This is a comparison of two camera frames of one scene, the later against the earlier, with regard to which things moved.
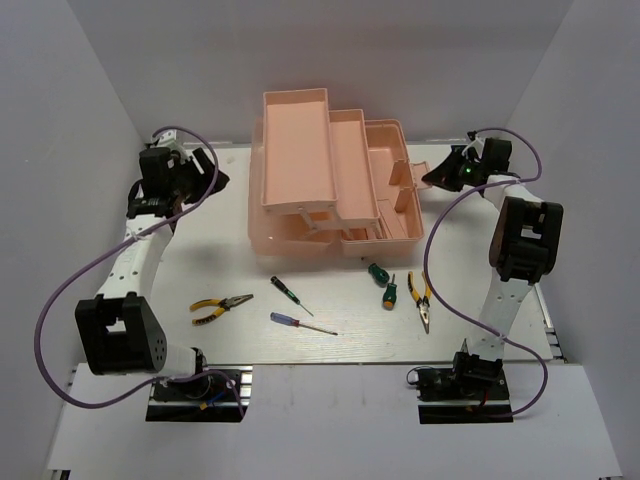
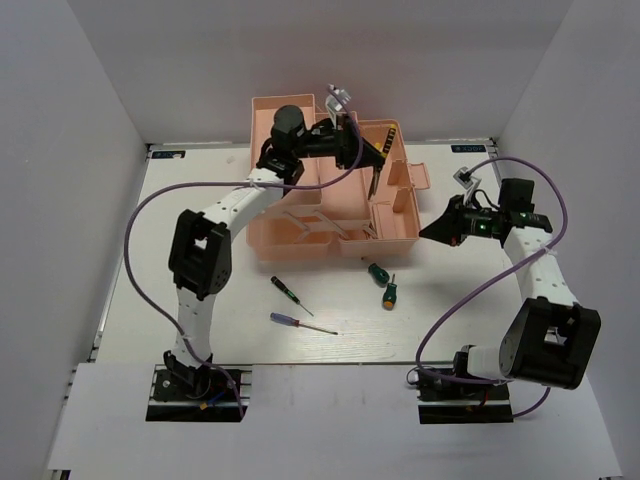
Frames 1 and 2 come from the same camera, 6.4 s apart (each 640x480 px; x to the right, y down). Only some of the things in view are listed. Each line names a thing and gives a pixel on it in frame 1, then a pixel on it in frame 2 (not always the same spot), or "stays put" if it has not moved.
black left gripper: x=203 y=179 to x=346 y=141
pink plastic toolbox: x=322 y=178 stays put
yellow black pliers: x=225 y=305 to x=378 y=169
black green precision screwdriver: x=281 y=287 stays put
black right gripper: x=444 y=176 to x=450 y=227
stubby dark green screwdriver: x=381 y=277 stays put
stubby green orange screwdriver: x=390 y=295 stays put
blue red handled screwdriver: x=285 y=319 stays put
